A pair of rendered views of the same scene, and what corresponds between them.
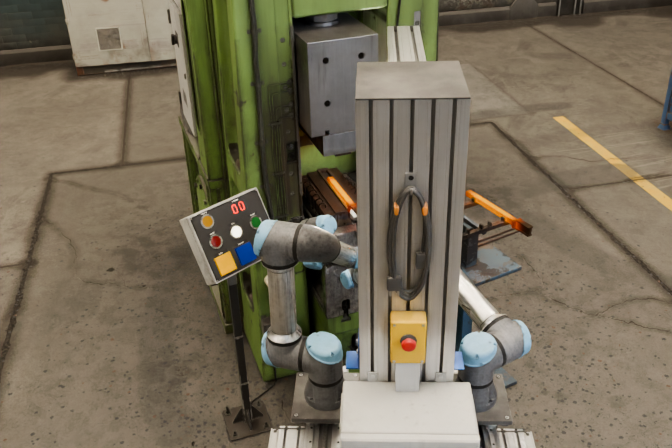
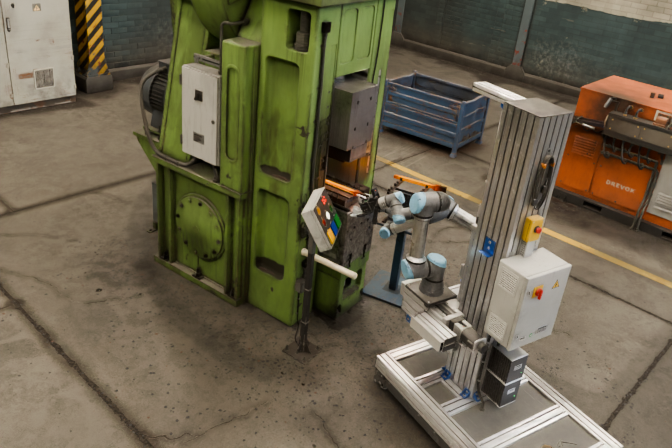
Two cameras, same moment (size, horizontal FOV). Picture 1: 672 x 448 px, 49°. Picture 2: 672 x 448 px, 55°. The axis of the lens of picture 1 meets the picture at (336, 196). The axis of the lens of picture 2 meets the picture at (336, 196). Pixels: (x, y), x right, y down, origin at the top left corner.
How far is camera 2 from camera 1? 259 cm
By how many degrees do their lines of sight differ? 34
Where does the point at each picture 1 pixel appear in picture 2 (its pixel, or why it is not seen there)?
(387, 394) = (522, 259)
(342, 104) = (360, 128)
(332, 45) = (361, 93)
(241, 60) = (312, 106)
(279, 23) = (329, 81)
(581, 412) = not seen: hidden behind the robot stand
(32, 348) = (97, 358)
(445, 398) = (543, 255)
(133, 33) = not seen: outside the picture
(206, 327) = (217, 307)
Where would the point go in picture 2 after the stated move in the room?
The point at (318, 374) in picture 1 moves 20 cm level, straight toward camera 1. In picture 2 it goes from (438, 275) to (464, 292)
